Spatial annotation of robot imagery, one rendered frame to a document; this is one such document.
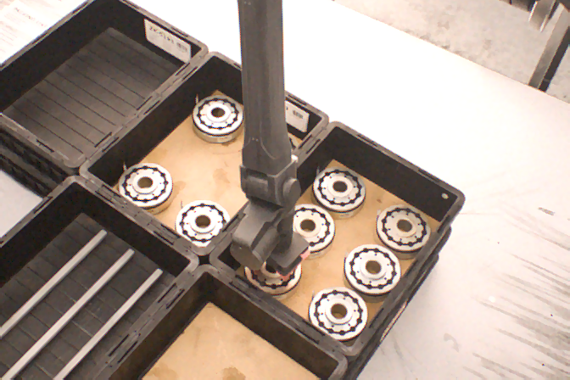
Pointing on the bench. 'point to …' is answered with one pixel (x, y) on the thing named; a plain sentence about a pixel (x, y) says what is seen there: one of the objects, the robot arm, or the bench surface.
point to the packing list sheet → (19, 27)
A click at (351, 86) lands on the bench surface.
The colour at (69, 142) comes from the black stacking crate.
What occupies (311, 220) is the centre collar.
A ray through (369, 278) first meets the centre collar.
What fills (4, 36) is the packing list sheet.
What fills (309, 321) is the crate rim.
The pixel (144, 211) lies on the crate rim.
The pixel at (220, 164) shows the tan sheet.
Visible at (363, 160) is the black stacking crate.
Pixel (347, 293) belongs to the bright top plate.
